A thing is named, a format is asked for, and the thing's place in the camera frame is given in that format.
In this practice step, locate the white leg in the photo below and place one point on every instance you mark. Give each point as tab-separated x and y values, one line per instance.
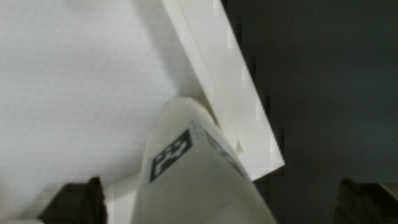
196	189

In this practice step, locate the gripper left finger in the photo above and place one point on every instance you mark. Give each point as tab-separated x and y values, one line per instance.
77	206

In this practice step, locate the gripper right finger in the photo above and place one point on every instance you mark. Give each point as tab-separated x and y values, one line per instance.
366	203

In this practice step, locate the white desk top tray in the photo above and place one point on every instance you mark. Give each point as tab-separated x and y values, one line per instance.
102	58

